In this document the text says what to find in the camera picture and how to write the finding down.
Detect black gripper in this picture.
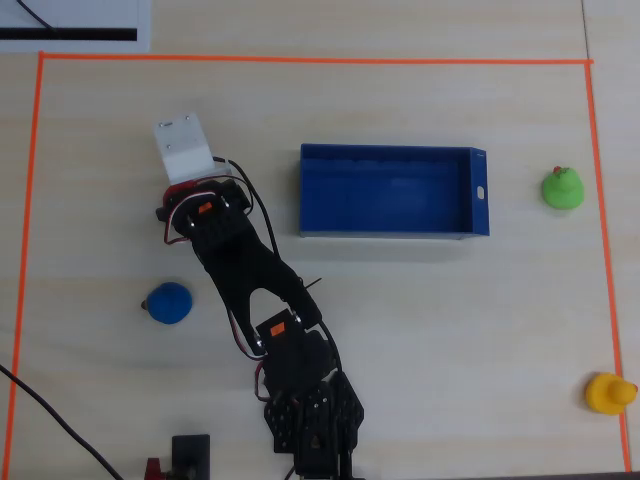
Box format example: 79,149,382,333
154,177,254,250

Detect orange tape strip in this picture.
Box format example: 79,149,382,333
584,60,632,474
2,51,46,480
38,51,595,67

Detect long black cable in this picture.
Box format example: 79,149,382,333
0,363,124,480

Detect blue plush toy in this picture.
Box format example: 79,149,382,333
140,281,194,326

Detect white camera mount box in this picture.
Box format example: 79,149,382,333
152,112,233,186

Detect green plush toy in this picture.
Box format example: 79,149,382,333
541,164,586,211

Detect yellow rubber duck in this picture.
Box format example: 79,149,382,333
584,371,640,417

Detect blue plastic box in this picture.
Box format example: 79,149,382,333
298,143,491,242

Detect white paper with black bar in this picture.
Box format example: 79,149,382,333
0,0,152,54

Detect thin black cable on paper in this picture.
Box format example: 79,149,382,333
15,0,60,34

